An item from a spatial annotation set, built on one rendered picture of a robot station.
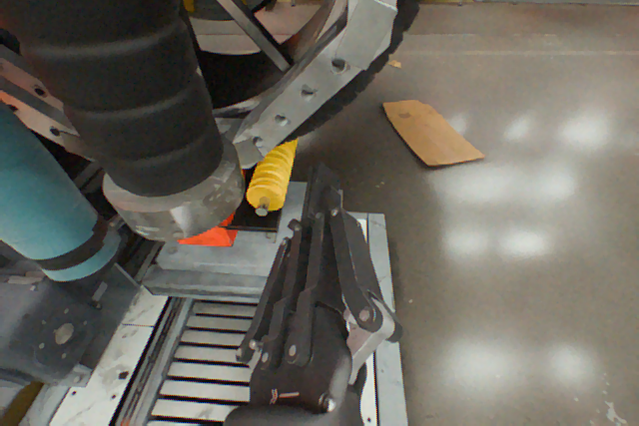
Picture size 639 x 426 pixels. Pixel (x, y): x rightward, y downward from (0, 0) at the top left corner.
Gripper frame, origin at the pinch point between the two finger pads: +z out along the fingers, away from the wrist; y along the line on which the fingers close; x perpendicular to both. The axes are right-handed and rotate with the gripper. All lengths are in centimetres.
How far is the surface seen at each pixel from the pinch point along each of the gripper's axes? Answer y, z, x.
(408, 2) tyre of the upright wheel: 14.5, 17.6, 3.1
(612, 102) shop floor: 71, 152, -160
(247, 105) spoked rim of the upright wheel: -8.9, 17.8, 8.4
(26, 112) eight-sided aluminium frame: -24.0, 9.0, 27.4
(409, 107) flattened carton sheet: -14, 132, -71
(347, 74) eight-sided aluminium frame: 6.9, 9.3, 4.3
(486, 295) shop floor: -11, 23, -79
